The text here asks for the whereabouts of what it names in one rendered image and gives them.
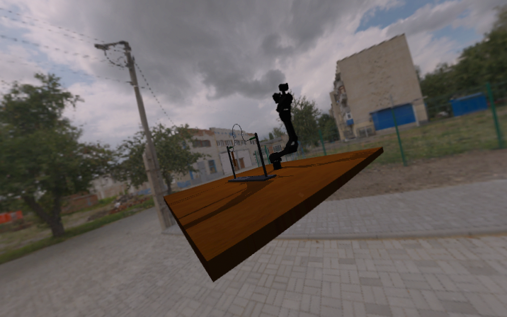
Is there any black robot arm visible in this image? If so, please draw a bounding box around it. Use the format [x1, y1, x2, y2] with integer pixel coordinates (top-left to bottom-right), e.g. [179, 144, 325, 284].
[269, 92, 299, 170]

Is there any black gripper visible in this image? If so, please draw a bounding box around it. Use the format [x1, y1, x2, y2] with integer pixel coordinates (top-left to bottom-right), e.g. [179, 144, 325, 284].
[278, 83, 289, 101]

